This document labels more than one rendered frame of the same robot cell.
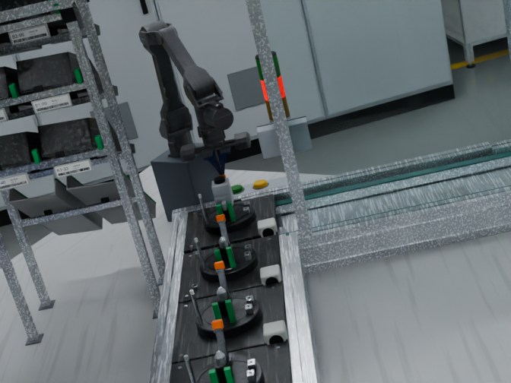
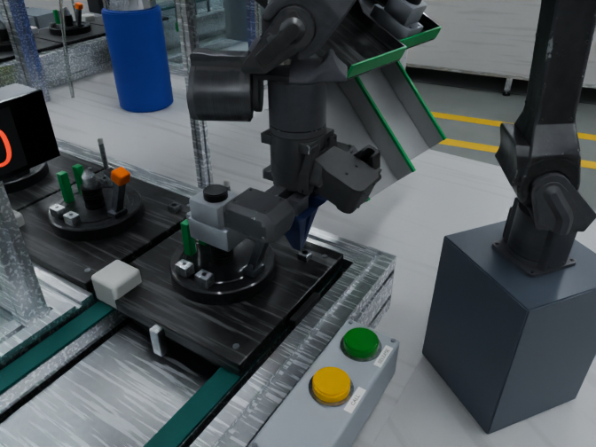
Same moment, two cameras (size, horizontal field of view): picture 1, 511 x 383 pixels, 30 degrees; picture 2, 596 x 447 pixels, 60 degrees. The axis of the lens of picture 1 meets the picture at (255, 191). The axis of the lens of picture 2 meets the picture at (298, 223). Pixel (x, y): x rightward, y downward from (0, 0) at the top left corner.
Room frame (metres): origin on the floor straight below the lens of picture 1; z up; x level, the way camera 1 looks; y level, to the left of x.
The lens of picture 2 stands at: (2.62, -0.35, 1.40)
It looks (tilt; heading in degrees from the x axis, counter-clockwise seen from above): 33 degrees down; 118
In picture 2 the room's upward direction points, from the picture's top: straight up
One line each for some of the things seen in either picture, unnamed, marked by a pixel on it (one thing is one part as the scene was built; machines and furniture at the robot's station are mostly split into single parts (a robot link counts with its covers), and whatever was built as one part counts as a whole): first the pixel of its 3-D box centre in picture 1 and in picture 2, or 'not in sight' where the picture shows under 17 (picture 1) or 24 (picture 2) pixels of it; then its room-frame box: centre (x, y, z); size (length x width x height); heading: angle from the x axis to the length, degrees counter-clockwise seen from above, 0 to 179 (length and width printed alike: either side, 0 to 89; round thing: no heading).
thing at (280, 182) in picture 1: (262, 194); (330, 405); (2.48, -0.02, 0.93); 0.21 x 0.07 x 0.06; 86
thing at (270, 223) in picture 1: (268, 229); (117, 284); (2.17, -0.01, 0.97); 0.05 x 0.05 x 0.04; 86
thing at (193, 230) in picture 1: (230, 224); (224, 275); (2.27, 0.08, 0.96); 0.24 x 0.24 x 0.02; 86
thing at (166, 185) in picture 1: (191, 182); (512, 319); (2.63, 0.18, 0.96); 0.14 x 0.14 x 0.20; 50
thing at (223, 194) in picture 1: (222, 191); (211, 211); (2.26, 0.08, 1.06); 0.08 x 0.04 x 0.07; 176
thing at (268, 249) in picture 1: (225, 251); (91, 192); (2.02, 0.10, 1.01); 0.24 x 0.24 x 0.13; 86
